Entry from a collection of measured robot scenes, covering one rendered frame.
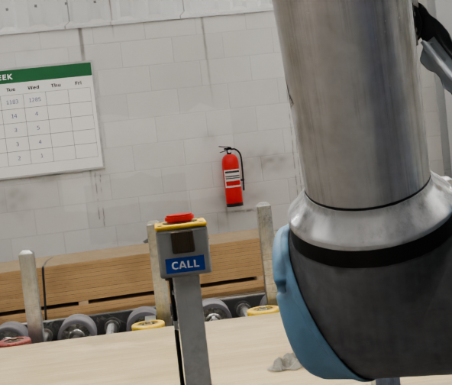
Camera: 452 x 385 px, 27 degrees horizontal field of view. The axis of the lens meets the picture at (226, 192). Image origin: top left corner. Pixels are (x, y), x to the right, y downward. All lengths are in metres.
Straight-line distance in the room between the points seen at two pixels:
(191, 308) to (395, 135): 0.74
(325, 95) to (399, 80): 0.05
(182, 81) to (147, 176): 0.88
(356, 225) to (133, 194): 7.79
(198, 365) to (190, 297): 0.09
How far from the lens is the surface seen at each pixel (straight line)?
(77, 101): 8.36
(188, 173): 8.44
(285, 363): 1.77
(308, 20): 0.58
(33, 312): 2.43
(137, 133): 8.40
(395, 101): 0.60
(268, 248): 2.41
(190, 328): 1.31
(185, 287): 1.30
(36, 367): 2.06
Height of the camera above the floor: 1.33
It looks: 3 degrees down
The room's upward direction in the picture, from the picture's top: 6 degrees counter-clockwise
